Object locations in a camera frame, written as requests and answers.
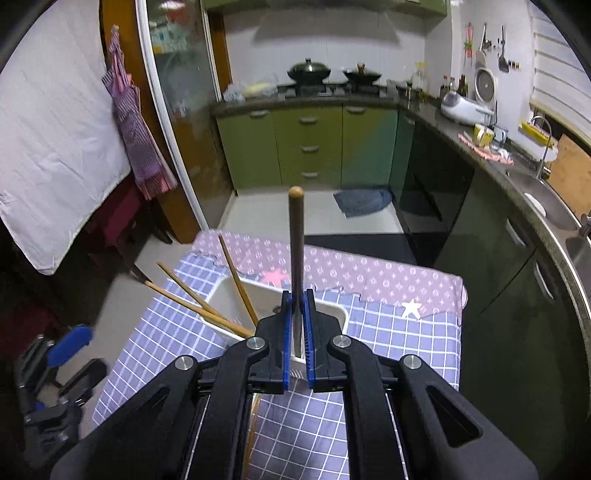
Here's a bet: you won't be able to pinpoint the yellow mug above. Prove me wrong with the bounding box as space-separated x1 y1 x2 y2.
472 124 495 148

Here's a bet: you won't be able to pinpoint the black gas stove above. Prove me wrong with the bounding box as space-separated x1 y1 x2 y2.
276 82 389 98

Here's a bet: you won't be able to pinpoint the wooden chopstick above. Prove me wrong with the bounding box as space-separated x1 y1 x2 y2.
217 234 259 326
288 186 304 357
144 281 254 338
242 394 260 479
156 262 221 317

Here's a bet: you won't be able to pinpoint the steel kitchen sink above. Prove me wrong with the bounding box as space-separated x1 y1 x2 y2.
506 170 590 290

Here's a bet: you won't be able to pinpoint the wooden cutting board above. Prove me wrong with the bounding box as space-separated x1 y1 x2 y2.
548 135 591 217

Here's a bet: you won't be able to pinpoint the black wok with lid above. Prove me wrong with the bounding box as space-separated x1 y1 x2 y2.
287 58 332 85

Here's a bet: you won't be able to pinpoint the wooden chopstick on table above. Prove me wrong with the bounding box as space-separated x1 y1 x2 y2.
242 394 260 479

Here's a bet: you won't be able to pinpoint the purple checkered tablecloth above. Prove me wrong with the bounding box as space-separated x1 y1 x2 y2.
92 230 468 479

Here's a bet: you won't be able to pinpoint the blue floor rag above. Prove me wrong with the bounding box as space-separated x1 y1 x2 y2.
334 189 392 218

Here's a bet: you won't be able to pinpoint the green lower kitchen cabinets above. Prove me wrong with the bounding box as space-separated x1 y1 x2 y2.
217 105 414 191

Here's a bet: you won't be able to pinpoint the black floor mat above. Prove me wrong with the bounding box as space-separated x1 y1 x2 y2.
304 233 418 265

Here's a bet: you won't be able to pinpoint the white hanging sheet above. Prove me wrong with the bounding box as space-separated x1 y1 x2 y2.
1 1 130 275

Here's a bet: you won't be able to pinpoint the plastic bag on counter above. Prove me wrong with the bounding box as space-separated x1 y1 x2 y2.
222 81 277 102

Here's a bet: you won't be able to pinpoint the range hood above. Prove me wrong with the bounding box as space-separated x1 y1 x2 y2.
202 0 451 18

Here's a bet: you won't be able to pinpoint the pink dish cloth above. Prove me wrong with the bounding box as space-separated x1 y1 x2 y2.
458 133 514 165

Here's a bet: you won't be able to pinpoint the black pan with wooden knob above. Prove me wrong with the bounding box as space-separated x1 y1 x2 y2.
342 63 382 86

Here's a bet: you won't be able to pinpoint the white rice cooker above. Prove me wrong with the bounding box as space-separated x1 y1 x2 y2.
440 68 498 126

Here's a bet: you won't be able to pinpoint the white window blind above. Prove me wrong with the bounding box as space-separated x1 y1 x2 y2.
529 2 590 132

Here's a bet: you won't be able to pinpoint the glass sliding door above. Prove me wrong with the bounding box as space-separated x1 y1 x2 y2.
135 1 233 230

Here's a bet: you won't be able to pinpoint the purple checkered apron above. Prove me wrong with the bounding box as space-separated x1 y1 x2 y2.
102 25 177 200

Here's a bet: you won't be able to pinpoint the chrome faucet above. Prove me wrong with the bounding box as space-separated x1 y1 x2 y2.
530 114 553 180

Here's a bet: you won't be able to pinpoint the hanging black spatula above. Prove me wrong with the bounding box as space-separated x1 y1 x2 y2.
498 25 510 73

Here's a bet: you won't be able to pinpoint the white plastic utensil holder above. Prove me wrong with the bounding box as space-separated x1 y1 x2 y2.
205 276 349 380

